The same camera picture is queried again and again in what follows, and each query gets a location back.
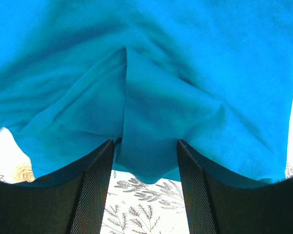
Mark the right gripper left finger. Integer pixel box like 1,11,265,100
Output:
0,140,114,234

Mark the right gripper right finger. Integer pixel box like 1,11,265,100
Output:
177,140,293,234

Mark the teal blue t shirt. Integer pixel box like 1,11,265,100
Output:
0,0,293,184

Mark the floral patterned table mat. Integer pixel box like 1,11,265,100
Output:
0,43,293,234

